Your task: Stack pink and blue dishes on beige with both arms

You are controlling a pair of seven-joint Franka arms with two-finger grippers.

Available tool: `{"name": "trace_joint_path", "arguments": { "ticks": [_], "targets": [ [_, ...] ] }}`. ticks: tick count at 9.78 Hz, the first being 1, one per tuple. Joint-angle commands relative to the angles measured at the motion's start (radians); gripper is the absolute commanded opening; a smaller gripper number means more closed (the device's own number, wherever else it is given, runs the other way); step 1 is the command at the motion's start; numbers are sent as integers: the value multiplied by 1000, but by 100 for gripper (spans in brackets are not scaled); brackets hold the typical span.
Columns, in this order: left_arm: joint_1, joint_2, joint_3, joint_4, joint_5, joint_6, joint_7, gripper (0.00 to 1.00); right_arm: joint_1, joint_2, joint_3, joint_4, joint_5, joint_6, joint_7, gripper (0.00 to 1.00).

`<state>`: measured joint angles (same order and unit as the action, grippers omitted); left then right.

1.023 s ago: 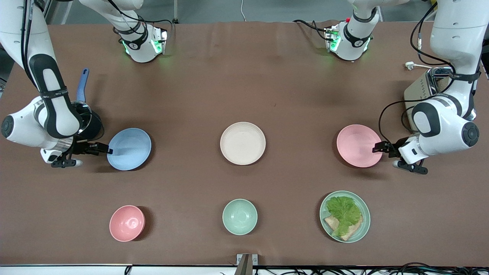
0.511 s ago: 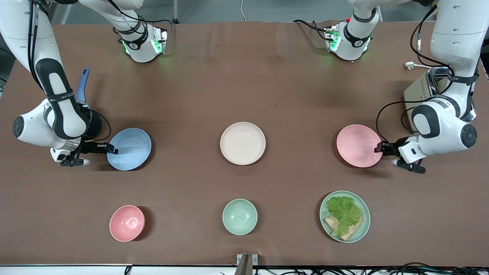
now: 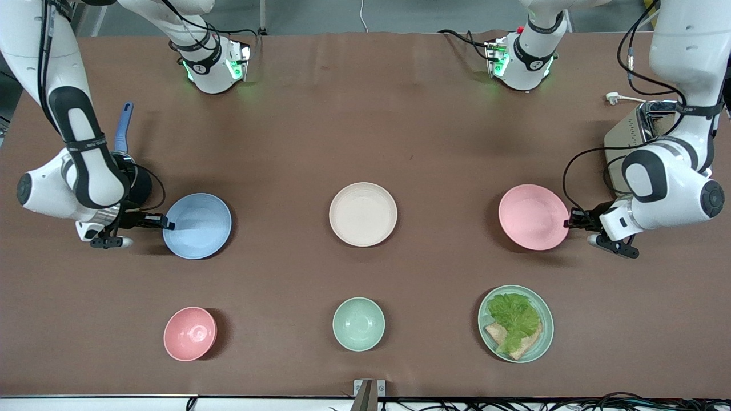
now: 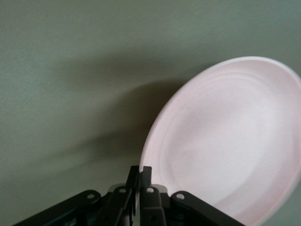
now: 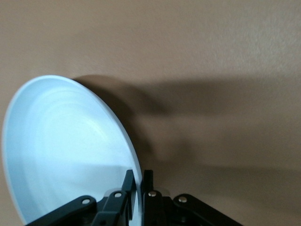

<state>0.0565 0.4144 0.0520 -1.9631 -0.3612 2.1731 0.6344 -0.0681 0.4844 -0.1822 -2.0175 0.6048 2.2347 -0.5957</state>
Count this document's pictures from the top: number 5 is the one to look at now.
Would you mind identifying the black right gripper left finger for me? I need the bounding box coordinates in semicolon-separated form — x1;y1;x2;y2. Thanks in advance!
24;169;137;226

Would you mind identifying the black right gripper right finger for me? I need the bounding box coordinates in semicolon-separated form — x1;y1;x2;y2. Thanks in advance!
141;169;245;226

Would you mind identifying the light blue plate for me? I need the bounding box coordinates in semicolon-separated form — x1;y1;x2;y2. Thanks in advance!
1;74;144;226

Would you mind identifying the brown table cover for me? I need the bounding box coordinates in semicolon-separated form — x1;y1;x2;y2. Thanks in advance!
0;0;301;226

